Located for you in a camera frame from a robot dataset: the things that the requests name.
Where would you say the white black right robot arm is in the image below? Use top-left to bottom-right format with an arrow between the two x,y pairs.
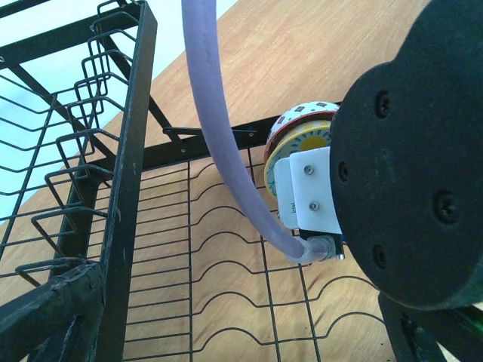
330,1 -> 482,309

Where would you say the red dot patterned bowl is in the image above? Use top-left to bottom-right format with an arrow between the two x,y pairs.
263,100 -> 340,161

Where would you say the yellow blue sun bowl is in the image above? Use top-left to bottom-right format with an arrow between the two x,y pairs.
263,120 -> 331,198

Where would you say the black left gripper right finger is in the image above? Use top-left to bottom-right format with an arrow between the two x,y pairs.
378,293 -> 482,361

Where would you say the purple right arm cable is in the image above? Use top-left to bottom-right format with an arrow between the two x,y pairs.
180,0 -> 337,263

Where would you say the black wire dish rack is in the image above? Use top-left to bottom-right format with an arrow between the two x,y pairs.
1,1 -> 395,361

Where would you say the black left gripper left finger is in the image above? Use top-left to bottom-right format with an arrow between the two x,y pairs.
1,262 -> 105,361

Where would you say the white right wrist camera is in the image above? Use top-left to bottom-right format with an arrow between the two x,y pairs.
274,146 -> 345,264

